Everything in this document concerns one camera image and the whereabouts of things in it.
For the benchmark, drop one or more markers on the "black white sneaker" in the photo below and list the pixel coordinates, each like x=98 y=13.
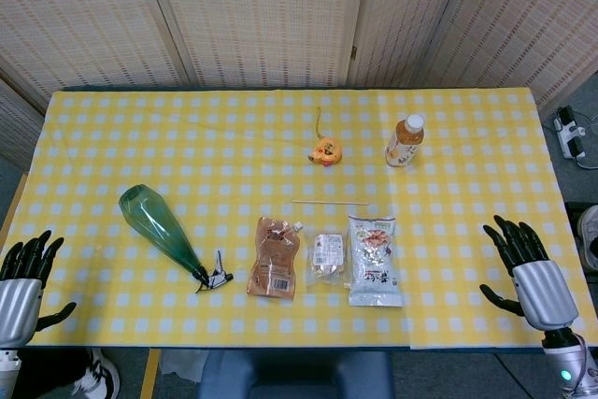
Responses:
x=100 y=373

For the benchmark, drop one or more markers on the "brown spouted sauce pouch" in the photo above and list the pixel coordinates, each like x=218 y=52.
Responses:
x=274 y=259

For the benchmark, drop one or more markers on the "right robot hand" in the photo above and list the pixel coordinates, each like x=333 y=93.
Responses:
x=544 y=291

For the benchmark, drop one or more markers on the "green spray bottle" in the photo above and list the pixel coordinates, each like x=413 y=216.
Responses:
x=161 y=231

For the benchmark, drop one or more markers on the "woven folding screen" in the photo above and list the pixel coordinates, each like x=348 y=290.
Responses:
x=261 y=16

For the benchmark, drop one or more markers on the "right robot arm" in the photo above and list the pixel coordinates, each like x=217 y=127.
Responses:
x=567 y=361

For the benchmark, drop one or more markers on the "yellow white checkered tablecloth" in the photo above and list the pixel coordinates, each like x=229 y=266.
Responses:
x=299 y=146

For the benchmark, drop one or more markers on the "grey white sneaker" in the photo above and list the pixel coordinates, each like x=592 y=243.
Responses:
x=588 y=235

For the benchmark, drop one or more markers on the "white printed snack bag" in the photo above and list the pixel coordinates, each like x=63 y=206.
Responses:
x=375 y=261

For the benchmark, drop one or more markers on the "small clear snack packet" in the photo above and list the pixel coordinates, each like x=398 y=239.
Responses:
x=327 y=256

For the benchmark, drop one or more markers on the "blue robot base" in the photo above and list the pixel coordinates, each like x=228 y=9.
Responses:
x=294 y=375

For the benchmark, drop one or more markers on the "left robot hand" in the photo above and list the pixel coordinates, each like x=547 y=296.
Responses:
x=19 y=291

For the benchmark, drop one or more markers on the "white power strip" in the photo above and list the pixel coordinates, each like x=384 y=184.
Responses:
x=570 y=135

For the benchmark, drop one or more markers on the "thin wooden stick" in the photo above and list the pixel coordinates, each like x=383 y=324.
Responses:
x=329 y=202

